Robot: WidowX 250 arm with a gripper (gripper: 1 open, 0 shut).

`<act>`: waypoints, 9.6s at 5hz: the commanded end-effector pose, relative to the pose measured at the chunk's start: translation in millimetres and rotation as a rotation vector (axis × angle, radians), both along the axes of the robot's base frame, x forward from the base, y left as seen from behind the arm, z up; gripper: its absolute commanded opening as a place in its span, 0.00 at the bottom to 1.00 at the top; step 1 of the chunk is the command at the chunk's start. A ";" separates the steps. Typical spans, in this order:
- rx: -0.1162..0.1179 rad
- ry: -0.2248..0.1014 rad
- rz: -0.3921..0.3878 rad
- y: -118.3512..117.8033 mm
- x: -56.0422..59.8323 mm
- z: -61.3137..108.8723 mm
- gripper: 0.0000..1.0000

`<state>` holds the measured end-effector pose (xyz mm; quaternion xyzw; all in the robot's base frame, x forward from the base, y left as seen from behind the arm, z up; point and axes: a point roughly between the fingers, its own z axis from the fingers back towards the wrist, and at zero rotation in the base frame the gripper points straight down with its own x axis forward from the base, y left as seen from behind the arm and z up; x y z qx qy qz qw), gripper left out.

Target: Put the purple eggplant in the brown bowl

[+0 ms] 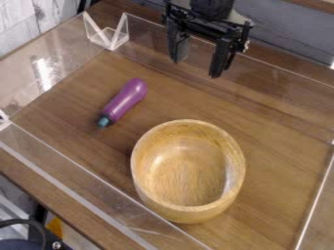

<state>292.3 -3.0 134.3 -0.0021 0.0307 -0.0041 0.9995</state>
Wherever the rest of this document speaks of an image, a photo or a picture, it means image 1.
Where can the clear acrylic corner bracket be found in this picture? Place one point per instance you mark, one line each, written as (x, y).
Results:
(107, 37)

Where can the brown wooden bowl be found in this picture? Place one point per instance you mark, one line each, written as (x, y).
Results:
(188, 170)

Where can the purple toy eggplant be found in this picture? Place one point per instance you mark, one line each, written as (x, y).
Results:
(127, 98)

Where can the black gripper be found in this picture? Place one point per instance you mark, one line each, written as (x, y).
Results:
(211, 19)

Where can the black clamp with screw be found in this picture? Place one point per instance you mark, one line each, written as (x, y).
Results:
(44, 237)

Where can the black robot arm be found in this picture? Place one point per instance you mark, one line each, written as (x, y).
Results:
(212, 20)

